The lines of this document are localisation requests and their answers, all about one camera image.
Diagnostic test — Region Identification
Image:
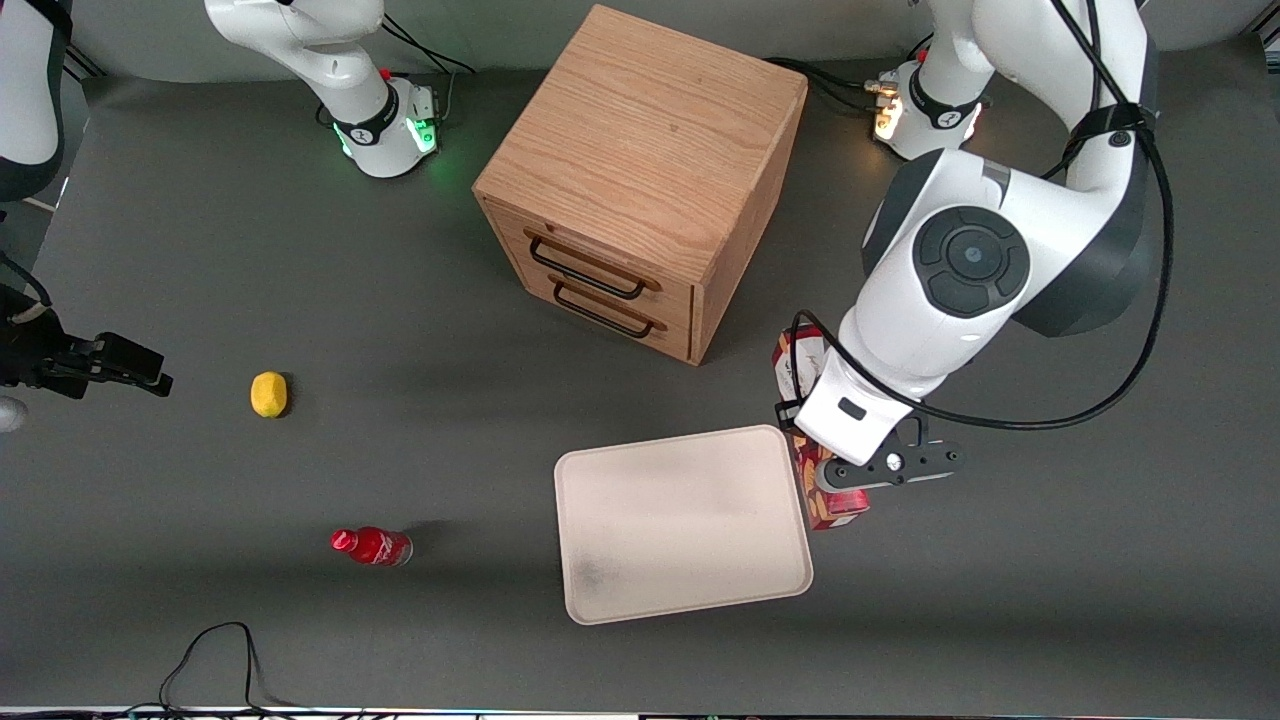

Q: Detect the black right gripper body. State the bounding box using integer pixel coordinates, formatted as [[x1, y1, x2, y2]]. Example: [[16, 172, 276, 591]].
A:
[[0, 285, 101, 399]]

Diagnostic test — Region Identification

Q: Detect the red cookie box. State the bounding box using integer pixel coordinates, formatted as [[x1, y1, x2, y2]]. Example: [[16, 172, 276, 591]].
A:
[[770, 325, 873, 533]]

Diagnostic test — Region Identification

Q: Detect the beige plastic tray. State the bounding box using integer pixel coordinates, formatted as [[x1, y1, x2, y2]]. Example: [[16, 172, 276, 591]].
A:
[[553, 424, 815, 627]]

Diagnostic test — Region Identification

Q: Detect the yellow lemon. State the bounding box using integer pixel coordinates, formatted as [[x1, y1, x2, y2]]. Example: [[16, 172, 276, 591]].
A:
[[250, 371, 289, 419]]

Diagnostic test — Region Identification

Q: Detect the dark grey table mat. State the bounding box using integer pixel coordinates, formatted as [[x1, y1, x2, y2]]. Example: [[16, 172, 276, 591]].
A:
[[0, 45, 1280, 713]]

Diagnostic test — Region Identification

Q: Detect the wooden drawer front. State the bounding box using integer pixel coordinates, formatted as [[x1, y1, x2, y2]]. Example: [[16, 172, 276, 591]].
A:
[[497, 255, 693, 363], [484, 198, 697, 319]]

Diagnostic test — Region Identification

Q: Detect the red cola bottle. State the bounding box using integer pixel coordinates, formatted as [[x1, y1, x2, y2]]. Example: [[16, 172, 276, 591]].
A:
[[330, 526, 414, 568]]

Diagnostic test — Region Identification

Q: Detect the wooden drawer cabinet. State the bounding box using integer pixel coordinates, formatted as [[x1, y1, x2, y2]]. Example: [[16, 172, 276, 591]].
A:
[[472, 4, 809, 367]]

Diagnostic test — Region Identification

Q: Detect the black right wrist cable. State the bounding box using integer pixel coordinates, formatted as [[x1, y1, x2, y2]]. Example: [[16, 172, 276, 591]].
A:
[[0, 255, 53, 306]]

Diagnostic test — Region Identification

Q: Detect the black metal drawer handle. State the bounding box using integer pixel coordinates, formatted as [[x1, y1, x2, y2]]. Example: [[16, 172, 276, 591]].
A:
[[551, 278, 658, 340], [527, 232, 649, 301]]

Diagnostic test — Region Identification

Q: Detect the thin black looped cable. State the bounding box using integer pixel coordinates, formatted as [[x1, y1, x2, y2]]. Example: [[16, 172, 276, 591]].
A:
[[160, 622, 296, 716]]

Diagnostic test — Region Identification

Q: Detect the black left arm base cable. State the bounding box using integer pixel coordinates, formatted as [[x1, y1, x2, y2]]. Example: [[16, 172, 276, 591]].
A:
[[765, 57, 886, 113]]

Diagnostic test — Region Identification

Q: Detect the black arm base cable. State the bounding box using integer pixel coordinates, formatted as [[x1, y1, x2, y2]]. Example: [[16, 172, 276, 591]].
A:
[[765, 57, 886, 113], [383, 15, 477, 126]]

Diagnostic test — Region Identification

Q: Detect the black right arm base cable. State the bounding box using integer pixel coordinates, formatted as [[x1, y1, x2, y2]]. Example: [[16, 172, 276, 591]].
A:
[[383, 15, 477, 126]]

